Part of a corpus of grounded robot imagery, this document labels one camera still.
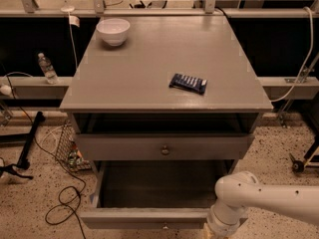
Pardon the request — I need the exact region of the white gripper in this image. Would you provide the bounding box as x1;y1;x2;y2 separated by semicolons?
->
202;199;247;239

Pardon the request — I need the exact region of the grey drawer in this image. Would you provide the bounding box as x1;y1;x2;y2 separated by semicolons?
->
79;159;249;231
75;134;254;160

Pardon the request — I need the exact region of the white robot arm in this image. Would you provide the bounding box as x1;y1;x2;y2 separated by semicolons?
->
205;171;319;239

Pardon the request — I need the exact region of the grey top drawer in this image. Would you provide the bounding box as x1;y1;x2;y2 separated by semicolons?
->
75;134;254;160

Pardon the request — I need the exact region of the grey wooden drawer cabinet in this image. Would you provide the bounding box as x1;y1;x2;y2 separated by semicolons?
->
59;15;274;171

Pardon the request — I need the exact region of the black wheeled cart leg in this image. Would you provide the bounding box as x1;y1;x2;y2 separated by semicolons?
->
290;135;319;173

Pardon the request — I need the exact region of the dark blue snack packet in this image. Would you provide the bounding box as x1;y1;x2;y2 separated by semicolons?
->
168;74;207;95

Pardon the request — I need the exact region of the black tripod stand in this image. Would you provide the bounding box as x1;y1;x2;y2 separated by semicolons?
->
0;112;45;179

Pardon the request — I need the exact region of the white ceramic bowl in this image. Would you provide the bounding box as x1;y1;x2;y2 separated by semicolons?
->
96;18;131;46

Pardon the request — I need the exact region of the clear plastic water bottle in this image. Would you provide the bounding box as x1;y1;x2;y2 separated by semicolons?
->
38;53;58;85

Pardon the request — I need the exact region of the wire mesh basket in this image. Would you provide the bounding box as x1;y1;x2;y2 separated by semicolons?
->
55;120;91;172

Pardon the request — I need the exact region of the black floor cable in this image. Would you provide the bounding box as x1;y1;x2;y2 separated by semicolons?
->
4;75;88;239

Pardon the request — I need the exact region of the white hanging cable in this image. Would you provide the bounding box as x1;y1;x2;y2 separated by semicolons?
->
270;6;315;104

